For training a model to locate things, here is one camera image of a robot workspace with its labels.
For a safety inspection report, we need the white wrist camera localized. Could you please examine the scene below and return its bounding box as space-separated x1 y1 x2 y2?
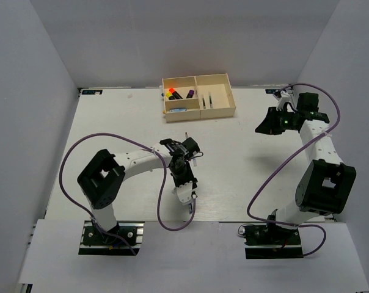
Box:
273 90 294 111
176 181 197 205

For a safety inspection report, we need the black clear pen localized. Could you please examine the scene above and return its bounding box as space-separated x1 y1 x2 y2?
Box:
201 95 206 109

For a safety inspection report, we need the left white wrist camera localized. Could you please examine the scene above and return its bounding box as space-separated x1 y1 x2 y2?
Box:
176 181 197 205

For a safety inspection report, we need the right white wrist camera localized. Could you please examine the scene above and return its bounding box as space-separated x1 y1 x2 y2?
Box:
273 90 294 111

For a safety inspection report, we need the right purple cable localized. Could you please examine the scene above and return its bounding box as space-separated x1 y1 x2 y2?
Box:
247 82 342 256

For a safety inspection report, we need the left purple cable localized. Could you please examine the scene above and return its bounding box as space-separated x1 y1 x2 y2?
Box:
59 132 203 255

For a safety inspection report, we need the left table logo sticker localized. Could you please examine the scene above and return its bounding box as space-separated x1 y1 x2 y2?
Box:
81 89 103 95

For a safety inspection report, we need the purple cap highlighter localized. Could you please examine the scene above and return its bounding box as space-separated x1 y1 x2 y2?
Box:
186 90 194 99

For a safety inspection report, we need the orange cap highlighter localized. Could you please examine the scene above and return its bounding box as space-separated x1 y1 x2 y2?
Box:
169 88 183 99

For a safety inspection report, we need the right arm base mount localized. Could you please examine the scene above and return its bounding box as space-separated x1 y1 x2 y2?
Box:
238 223 304 259

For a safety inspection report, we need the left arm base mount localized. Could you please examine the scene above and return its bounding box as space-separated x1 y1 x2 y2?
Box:
78 221 144 256

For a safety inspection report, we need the table logo sticker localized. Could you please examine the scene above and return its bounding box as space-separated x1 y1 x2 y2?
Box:
81 89 103 95
265 89 279 95

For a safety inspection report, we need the purple cable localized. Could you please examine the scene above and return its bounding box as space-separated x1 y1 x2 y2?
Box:
59 132 203 255
247 82 342 256

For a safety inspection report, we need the blue clear highlighter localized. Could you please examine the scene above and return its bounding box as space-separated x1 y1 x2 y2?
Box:
169 108 187 113

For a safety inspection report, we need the green clear pen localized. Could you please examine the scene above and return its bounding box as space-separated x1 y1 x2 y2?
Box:
208 92 213 109

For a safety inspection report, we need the wooden compartment box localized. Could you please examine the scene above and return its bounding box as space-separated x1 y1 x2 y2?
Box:
162 73 236 123

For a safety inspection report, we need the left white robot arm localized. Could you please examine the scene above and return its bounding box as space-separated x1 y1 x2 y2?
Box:
77 137 200 244

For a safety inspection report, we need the right table logo sticker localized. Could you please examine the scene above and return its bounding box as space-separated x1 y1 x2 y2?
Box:
265 89 279 95

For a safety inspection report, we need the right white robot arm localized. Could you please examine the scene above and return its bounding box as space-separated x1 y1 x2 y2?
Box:
255 91 356 244

